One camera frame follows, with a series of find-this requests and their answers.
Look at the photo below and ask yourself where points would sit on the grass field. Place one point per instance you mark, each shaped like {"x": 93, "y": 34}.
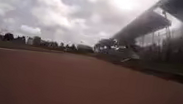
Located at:
{"x": 13, "y": 45}

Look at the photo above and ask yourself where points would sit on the red running track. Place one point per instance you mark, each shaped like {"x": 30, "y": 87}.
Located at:
{"x": 58, "y": 84}

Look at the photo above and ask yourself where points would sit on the roofed grandstand building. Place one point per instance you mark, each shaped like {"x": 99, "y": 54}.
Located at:
{"x": 176, "y": 31}

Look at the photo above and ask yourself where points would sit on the row of trees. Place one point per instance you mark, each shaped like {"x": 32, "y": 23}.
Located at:
{"x": 20, "y": 39}

